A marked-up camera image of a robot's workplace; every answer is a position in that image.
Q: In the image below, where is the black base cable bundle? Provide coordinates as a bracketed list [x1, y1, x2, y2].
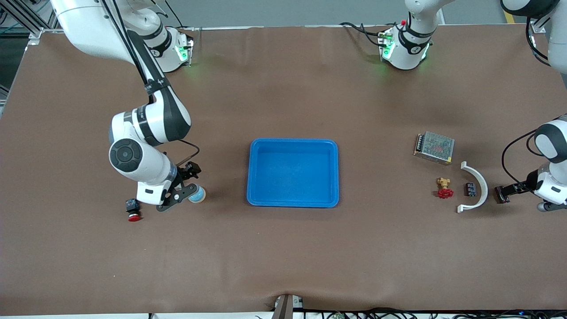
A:
[339, 21, 390, 47]

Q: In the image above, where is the metal mesh power supply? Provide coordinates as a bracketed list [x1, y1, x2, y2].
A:
[413, 131, 455, 166]

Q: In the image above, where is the blue plastic tray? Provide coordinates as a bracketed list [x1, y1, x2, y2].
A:
[247, 138, 340, 208]

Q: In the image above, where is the white curved plastic bracket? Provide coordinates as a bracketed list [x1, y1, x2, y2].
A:
[457, 161, 489, 214]

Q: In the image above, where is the blue red emergency stop button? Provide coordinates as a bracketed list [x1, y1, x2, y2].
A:
[125, 198, 142, 222]

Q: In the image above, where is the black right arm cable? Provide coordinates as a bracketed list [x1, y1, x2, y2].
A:
[100, 0, 201, 169]

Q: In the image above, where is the brass valve red handwheel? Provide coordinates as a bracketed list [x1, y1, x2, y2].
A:
[436, 177, 454, 199]

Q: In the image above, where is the brown table mat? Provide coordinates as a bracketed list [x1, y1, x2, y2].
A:
[0, 24, 567, 316]

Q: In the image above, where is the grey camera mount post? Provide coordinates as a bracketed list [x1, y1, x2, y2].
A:
[271, 293, 305, 319]

